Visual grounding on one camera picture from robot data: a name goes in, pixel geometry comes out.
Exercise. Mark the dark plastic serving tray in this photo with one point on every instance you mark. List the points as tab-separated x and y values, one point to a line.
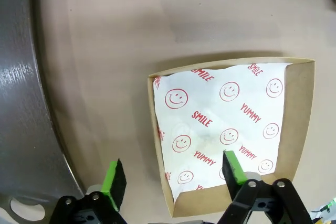
15	103

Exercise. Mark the white red-printed liner paper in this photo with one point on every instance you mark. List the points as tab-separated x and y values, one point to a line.
210	103

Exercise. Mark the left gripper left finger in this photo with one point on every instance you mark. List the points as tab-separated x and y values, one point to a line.
115	182

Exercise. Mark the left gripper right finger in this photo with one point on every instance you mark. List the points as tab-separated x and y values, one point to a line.
232	174

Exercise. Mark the brown cardboard food box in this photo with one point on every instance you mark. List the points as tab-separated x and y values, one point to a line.
296	129

